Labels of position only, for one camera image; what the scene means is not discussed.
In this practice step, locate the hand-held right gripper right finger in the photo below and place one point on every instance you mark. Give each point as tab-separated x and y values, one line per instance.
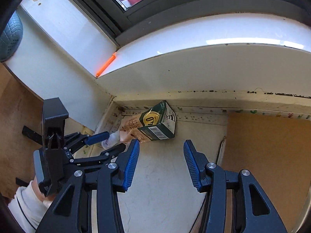
190	161

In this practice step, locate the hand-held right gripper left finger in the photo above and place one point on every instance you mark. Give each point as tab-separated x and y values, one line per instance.
132	161

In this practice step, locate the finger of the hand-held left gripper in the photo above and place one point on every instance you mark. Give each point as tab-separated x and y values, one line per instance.
111	151
98	137

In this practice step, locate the beige drink pouch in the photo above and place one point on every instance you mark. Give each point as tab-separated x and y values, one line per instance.
130	128

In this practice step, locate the orange pen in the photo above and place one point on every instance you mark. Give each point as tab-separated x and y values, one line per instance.
106	65

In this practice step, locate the brown cardboard sheet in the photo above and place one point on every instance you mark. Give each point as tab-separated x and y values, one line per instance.
267	162

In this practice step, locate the grey perforated basket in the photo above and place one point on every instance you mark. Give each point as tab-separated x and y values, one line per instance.
9	38

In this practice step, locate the dark framed window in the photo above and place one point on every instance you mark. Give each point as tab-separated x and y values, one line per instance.
194	0

